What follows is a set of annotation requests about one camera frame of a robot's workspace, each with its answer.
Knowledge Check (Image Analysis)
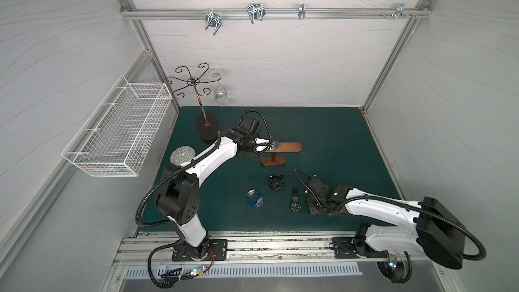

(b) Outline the wooden T-shaped watch stand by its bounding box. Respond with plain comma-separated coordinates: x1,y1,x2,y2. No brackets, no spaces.
260,142,303,166

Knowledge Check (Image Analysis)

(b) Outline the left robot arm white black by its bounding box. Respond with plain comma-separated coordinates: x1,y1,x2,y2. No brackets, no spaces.
155,109,274,247

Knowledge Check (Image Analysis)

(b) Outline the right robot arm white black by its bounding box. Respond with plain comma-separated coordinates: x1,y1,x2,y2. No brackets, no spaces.
301,177,466,270

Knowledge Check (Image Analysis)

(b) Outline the slim black analog watch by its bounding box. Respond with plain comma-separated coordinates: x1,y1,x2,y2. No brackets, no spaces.
290,188,301,213

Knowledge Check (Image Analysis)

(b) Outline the chunky black digital watch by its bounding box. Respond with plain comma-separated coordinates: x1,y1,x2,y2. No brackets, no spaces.
268,174,285,191

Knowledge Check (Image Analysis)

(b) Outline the blue translucent watch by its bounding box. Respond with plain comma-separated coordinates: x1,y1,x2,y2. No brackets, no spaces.
245,189,264,208

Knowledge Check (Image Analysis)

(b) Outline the hanging clear wine glass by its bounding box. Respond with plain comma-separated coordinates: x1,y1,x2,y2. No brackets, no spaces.
212,72,228,106

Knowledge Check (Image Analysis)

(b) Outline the green table mat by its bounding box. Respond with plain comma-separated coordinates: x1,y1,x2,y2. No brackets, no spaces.
137,106,406,233

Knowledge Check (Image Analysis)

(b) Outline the green patterned ceramic bowl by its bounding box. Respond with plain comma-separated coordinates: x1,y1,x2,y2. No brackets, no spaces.
170,145,196,166

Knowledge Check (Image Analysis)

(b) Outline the black wire glass holder stand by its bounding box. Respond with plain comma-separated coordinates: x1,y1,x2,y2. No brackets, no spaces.
164,62,222,141

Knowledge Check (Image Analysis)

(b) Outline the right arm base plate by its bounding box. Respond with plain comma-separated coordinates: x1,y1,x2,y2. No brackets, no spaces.
328,237,387,259

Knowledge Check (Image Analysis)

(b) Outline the white slotted cable duct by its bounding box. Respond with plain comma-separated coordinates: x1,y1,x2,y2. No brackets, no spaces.
124,262,363,280

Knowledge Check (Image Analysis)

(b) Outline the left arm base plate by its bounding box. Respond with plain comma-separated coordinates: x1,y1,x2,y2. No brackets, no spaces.
172,237,228,262

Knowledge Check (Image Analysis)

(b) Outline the metal clamp bracket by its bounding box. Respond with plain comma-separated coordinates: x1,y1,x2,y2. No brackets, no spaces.
298,4,306,20
205,9,222,36
381,4,418,20
247,4,266,24

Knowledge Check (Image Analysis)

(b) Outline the white wire basket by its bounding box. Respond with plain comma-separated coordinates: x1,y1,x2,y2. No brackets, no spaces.
62,75,172,177

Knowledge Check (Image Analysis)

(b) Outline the left black corrugated cable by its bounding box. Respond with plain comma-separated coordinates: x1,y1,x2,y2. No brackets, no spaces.
134,109,273,289

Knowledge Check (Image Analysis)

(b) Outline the black corrugated cable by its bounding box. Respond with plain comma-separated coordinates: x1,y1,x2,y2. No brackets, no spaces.
292,168,487,285
134,109,273,289

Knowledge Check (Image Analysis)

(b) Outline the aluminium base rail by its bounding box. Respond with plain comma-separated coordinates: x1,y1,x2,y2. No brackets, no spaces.
112,230,447,267

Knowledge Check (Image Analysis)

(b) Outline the right black corrugated cable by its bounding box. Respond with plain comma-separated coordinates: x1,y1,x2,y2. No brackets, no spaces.
292,168,487,285

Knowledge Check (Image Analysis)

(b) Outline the aluminium crossbar rail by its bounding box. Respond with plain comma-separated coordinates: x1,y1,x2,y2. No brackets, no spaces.
121,0,433,20

